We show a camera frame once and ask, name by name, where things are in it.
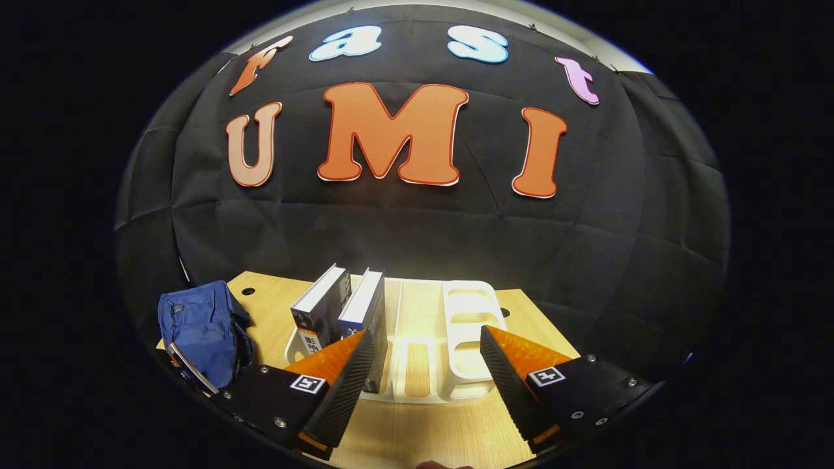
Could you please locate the blue picture cover book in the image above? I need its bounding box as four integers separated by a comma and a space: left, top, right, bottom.
337, 267, 389, 394

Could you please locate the white bookshelf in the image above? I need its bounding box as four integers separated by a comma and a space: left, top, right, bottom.
284, 274, 510, 405

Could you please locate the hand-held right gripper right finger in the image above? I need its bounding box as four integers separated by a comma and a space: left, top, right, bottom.
480, 324, 656, 455

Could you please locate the dark cover book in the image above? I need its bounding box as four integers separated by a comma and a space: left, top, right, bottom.
290, 263, 353, 356

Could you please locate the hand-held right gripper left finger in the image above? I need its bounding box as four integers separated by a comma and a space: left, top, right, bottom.
221, 328, 378, 462

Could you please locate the blue schoolbag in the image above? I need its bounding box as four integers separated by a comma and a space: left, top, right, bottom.
157, 280, 255, 397

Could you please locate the black backdrop cloth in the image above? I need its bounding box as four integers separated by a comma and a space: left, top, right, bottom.
114, 3, 731, 386

